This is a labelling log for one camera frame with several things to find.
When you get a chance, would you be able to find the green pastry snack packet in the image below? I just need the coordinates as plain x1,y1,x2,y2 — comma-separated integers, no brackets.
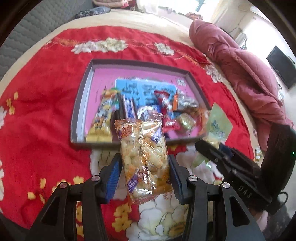
191,102,234,168

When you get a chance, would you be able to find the orange-edged biscuit packet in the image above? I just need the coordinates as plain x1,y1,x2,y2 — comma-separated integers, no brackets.
173,89,211,135

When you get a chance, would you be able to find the red snack packet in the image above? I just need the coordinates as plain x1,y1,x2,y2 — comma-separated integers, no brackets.
154,90,181,133

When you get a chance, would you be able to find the rice cracker snack bag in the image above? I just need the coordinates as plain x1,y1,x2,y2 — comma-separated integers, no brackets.
114,113,172,205

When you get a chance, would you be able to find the yellow snack packet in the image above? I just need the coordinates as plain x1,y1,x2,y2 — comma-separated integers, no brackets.
85,88,120,143

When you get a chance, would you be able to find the Snickers chocolate bar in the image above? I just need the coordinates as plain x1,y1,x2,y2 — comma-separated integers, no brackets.
114,94,137,120

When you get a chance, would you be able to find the blue Oreo packet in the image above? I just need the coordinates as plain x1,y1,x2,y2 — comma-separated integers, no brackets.
137,104,162,121

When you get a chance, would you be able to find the yellow green small packet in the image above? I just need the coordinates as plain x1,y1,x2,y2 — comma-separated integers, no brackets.
254,147,262,162

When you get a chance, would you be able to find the pink quilted duvet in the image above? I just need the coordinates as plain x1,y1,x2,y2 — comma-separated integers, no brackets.
189,20,293,151

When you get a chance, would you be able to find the grey box lid tray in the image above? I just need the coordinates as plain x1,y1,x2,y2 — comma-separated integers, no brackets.
70,59,211,150

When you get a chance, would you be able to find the black television screen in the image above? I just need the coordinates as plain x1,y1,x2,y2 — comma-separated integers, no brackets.
266,46,295,89

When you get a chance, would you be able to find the red floral blanket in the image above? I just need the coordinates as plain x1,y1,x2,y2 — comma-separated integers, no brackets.
1,26,254,228

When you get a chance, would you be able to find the stack of folded clothes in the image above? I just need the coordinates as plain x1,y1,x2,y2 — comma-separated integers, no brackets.
92,0,137,9

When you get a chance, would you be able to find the dark floral pillow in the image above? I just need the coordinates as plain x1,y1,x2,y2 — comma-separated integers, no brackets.
74,6,111,19

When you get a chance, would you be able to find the grey quilted sofa cover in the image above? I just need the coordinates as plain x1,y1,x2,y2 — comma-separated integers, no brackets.
1,0,93,78

